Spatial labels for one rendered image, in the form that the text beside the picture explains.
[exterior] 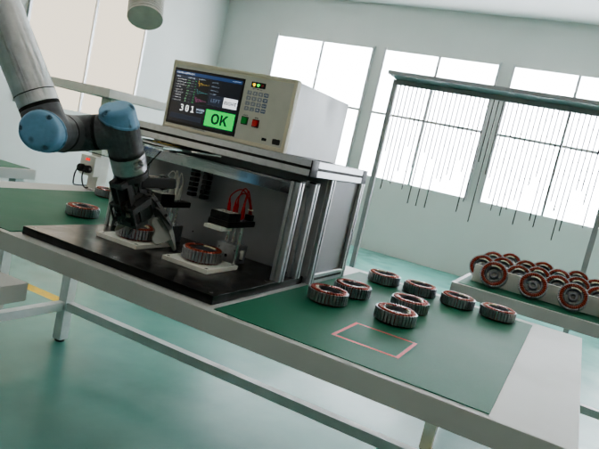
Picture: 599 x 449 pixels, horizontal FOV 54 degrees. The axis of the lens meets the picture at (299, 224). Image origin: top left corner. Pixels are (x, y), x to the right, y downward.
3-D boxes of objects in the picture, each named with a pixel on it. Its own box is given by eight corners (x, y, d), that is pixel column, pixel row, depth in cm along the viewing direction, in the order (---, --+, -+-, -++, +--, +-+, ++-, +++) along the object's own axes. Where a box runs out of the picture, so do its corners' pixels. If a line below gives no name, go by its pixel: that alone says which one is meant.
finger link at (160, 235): (160, 261, 134) (137, 228, 132) (177, 248, 139) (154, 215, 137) (168, 258, 132) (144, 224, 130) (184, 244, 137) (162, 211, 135)
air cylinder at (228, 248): (234, 265, 171) (238, 246, 170) (213, 257, 174) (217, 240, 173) (243, 263, 175) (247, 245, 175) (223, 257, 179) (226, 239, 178)
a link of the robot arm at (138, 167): (126, 143, 131) (154, 151, 127) (129, 161, 133) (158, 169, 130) (101, 158, 125) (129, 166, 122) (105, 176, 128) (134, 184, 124)
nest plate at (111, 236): (135, 249, 162) (136, 245, 162) (95, 235, 168) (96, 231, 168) (169, 247, 176) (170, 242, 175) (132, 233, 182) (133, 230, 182)
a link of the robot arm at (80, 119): (29, 113, 115) (86, 110, 115) (52, 116, 126) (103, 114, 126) (34, 154, 116) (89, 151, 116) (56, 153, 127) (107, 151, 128)
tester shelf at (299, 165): (309, 176, 158) (313, 160, 157) (120, 130, 186) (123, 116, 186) (365, 184, 197) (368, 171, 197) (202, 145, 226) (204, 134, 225)
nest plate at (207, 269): (206, 274, 152) (207, 270, 152) (161, 258, 158) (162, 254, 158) (237, 269, 165) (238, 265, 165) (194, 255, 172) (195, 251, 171)
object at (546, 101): (559, 368, 430) (635, 106, 407) (333, 293, 508) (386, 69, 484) (562, 353, 475) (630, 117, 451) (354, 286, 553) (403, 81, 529)
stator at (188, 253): (205, 267, 154) (208, 253, 154) (172, 256, 159) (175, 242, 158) (228, 264, 164) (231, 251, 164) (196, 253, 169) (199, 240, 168)
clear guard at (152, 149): (145, 167, 150) (150, 144, 149) (77, 149, 160) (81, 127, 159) (217, 175, 179) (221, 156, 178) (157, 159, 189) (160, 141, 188)
